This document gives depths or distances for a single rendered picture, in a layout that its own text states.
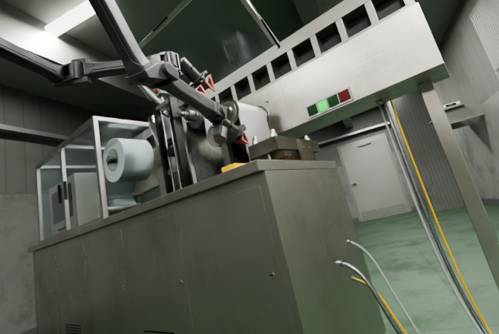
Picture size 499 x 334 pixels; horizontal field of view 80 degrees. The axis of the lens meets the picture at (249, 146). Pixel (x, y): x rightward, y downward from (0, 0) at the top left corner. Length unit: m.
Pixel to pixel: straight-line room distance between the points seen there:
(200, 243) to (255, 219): 0.31
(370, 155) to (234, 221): 7.91
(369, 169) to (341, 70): 7.36
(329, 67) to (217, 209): 0.92
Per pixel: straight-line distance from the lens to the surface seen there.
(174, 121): 1.63
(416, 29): 1.55
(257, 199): 1.05
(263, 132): 1.58
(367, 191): 8.84
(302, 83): 1.68
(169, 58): 1.36
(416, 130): 7.69
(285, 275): 1.04
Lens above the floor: 0.71
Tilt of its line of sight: 14 degrees up
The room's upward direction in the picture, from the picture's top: 13 degrees counter-clockwise
